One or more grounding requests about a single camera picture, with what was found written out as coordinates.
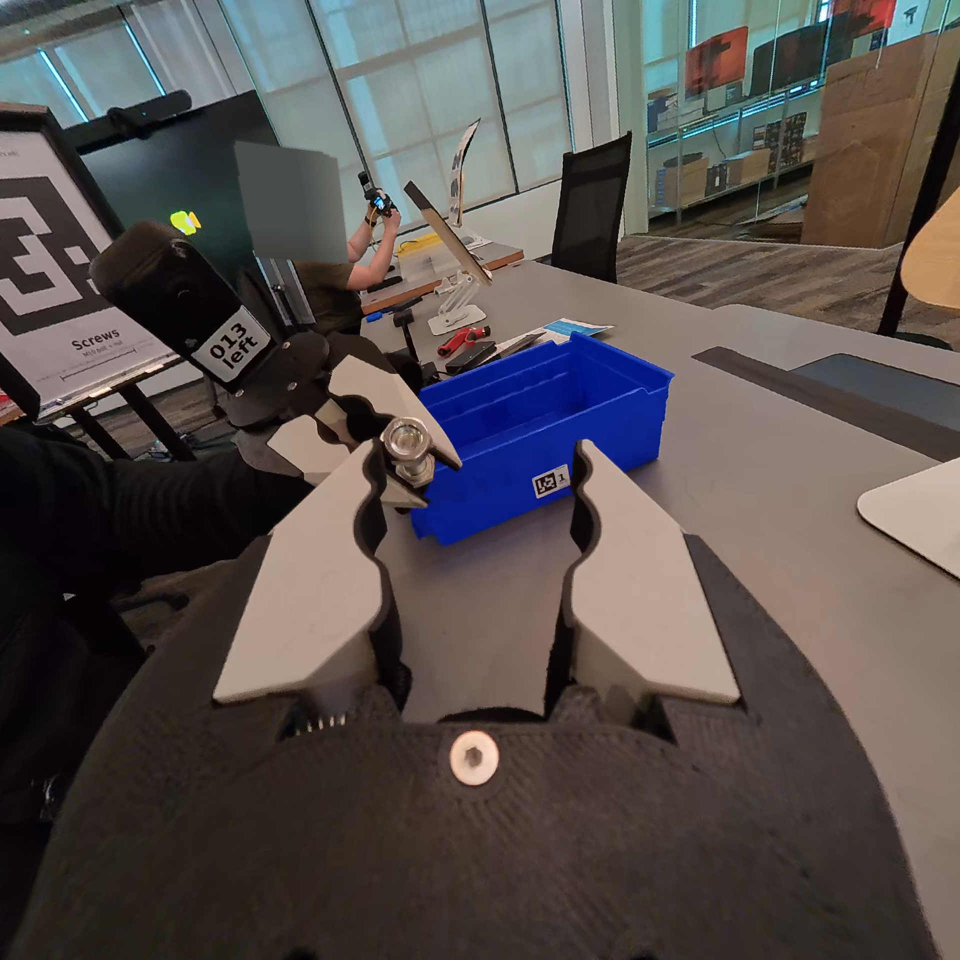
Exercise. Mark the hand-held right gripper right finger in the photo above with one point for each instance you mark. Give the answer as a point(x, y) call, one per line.
point(637, 592)

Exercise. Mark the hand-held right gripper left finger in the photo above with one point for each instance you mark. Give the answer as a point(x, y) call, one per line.
point(315, 585)

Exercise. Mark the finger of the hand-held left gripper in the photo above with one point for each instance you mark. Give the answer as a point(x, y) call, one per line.
point(304, 446)
point(382, 390)

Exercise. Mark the silver hex bolt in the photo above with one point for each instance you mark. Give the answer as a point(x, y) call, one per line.
point(405, 435)

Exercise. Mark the silver hex nut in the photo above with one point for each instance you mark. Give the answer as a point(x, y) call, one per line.
point(412, 472)

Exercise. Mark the blue storage bin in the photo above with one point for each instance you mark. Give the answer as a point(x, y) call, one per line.
point(487, 480)

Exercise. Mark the person's left forearm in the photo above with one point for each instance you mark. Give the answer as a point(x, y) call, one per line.
point(112, 510)

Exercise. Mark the black t-shaped tool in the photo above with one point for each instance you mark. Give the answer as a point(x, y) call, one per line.
point(405, 319)

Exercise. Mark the framed marker sign board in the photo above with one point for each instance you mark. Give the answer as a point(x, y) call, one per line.
point(112, 352)

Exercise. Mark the black flat case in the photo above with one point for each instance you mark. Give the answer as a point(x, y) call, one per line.
point(472, 356)

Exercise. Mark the white board stand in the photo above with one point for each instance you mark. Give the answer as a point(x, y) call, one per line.
point(457, 319)
point(915, 510)

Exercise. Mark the black easel stand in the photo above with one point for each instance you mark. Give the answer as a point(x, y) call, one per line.
point(157, 424)

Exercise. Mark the large black display screen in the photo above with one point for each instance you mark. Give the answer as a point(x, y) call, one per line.
point(172, 172)

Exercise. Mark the clear plastic container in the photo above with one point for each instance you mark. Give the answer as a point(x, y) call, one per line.
point(427, 259)

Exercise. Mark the black flat card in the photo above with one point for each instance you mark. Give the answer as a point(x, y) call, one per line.
point(517, 345)

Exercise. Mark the tilted wooden board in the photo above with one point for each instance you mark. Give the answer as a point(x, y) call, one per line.
point(934, 255)
point(450, 232)

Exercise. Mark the brown edged desk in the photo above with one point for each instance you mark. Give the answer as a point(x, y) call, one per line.
point(499, 253)

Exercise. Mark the black video bar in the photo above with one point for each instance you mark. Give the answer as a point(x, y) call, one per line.
point(150, 112)

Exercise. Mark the white and blue leaflet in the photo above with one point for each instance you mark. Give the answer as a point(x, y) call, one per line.
point(577, 328)

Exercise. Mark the curved printed card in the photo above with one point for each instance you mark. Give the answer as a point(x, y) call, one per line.
point(465, 172)

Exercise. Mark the dark table slot cover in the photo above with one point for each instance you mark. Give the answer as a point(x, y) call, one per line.
point(825, 409)

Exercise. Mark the black office chair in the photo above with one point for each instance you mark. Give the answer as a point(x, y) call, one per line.
point(592, 202)

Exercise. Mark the storage shelf with boxes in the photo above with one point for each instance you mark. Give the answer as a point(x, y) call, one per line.
point(720, 172)

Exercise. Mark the black floor pole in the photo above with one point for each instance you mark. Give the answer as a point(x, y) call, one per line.
point(911, 187)

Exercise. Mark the large cardboard box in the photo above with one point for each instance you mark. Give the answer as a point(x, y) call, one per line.
point(862, 150)

